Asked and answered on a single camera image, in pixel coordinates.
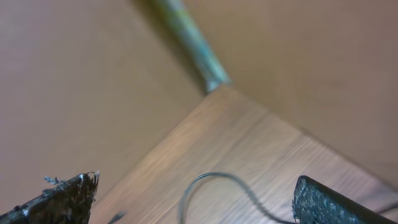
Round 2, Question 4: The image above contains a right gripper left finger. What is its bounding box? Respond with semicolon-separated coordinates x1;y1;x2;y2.
1;171;100;224

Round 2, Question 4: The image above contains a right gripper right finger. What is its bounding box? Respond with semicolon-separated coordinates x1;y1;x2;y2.
292;175;396;224

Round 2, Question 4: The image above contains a black cable bundle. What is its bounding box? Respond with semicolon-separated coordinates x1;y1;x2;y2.
107;172;398;224

